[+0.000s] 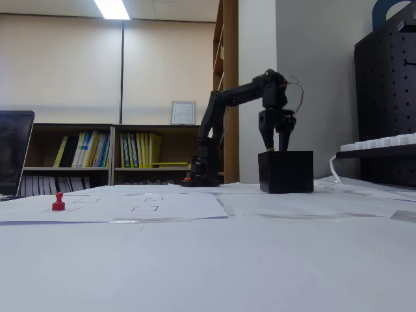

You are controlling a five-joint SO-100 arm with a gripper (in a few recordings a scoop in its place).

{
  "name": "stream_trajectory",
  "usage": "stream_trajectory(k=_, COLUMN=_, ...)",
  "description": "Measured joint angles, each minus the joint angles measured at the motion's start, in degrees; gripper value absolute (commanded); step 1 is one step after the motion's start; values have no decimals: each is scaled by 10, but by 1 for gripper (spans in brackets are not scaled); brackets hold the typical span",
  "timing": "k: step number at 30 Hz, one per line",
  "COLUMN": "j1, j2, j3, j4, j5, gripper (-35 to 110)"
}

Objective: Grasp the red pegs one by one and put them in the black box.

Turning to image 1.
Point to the dark vertical wall conduit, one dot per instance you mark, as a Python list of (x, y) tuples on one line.
[(122, 71)]

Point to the ceiling light panel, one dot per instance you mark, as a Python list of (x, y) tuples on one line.
[(112, 9)]

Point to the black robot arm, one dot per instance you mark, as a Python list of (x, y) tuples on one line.
[(234, 96)]

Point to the row of yellow binders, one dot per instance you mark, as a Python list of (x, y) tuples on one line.
[(143, 149)]

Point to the white sheet with drawn squares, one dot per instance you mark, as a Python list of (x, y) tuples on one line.
[(107, 209)]

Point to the low wooden bookshelf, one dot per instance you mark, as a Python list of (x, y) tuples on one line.
[(45, 146), (172, 146)]

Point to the row of colourful upright books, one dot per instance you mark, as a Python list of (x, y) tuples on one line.
[(84, 149)]

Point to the red bead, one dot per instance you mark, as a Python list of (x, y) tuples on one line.
[(58, 205)]

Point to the row of white binders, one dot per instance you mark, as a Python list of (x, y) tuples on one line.
[(48, 185)]

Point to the yellow flat folder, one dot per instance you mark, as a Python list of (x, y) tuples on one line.
[(169, 163)]

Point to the framed white certificate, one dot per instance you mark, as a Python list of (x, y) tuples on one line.
[(183, 113)]

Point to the black pegboard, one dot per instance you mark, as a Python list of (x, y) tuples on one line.
[(383, 91)]

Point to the tall wooden bookshelf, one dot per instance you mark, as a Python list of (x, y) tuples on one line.
[(231, 65)]

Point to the blue rounded object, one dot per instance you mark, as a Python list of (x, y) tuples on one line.
[(378, 13)]

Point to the white power strip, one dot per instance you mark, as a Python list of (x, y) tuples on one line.
[(383, 142)]

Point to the dark laptop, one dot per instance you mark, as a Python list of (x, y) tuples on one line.
[(13, 149)]

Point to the black open box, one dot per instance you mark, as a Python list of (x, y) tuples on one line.
[(286, 172)]

